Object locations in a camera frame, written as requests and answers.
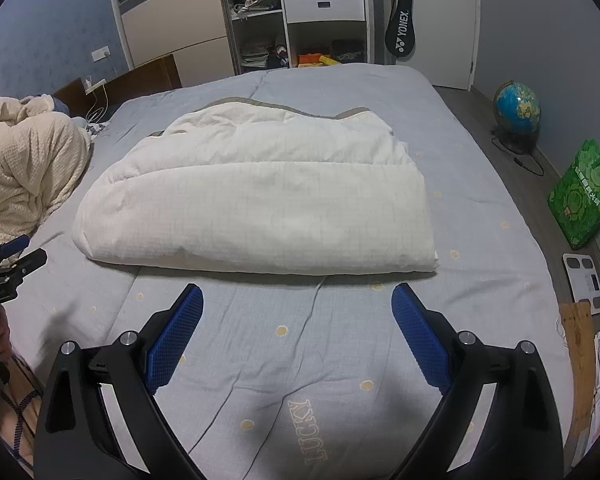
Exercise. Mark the green shopping bag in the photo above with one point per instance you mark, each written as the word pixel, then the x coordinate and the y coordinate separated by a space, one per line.
pixel 582 200

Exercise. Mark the white puffer jacket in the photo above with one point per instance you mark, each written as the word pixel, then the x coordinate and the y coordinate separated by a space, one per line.
pixel 255 200

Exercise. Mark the white drawer cabinet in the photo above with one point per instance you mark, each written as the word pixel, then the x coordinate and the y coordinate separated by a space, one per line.
pixel 325 0

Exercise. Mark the brown cardboard sheet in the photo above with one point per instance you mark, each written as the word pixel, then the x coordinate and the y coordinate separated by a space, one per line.
pixel 577 360

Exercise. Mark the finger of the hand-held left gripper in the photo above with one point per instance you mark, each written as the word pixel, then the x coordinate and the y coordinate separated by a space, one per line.
pixel 12 246
pixel 27 260

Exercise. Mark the cream waffle blanket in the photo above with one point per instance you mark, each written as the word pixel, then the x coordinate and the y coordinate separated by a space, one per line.
pixel 25 170

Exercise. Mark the wooden headboard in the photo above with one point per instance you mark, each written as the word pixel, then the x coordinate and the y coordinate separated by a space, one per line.
pixel 140 77

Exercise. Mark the white wall socket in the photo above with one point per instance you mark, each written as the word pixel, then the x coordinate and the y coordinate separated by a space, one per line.
pixel 101 53

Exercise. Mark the blue cloth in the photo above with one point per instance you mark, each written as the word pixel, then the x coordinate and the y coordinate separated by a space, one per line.
pixel 65 107

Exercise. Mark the bed with grey-blue sheet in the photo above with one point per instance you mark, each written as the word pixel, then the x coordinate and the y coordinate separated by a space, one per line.
pixel 330 350

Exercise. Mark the white bathroom scale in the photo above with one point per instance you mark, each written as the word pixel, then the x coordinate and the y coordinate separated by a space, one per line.
pixel 585 280

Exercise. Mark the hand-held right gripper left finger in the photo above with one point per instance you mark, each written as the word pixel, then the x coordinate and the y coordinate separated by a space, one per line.
pixel 175 340

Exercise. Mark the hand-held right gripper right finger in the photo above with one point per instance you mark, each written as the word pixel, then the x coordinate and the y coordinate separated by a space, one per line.
pixel 420 340

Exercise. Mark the black racket bag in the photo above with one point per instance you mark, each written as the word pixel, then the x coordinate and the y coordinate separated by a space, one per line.
pixel 399 30

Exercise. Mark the white door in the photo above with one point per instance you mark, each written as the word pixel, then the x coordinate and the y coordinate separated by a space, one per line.
pixel 450 20

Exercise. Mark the blue globe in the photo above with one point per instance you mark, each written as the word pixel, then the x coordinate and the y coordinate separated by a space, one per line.
pixel 517 107

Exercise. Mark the sliding door wardrobe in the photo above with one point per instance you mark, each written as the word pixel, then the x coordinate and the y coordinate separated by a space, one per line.
pixel 175 20

